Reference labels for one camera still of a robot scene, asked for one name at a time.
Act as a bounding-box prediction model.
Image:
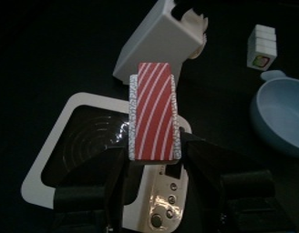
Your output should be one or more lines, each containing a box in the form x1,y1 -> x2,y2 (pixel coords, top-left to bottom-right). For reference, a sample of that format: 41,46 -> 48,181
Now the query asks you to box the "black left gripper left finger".
49,147 -> 145,233

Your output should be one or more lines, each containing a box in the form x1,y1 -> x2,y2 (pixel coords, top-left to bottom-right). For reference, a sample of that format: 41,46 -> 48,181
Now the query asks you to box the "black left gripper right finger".
178,127 -> 298,233

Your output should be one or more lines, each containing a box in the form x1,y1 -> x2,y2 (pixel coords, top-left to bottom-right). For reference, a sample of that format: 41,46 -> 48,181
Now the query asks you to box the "white sushi roll toy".
246,24 -> 279,72

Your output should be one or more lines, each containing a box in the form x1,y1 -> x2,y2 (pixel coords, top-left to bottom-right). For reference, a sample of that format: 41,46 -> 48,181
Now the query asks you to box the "white toy induction cooktop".
20,92 -> 194,233

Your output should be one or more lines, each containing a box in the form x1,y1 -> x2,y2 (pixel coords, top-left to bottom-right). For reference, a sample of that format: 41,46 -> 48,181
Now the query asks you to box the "light blue toy pot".
248,69 -> 299,160

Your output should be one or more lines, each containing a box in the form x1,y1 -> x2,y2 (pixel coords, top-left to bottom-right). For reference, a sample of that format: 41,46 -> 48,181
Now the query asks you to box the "grey toy box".
112,0 -> 206,89

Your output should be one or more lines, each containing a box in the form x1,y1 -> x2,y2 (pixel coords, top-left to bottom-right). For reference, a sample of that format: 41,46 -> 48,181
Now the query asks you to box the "cream toy utensil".
180,8 -> 211,60

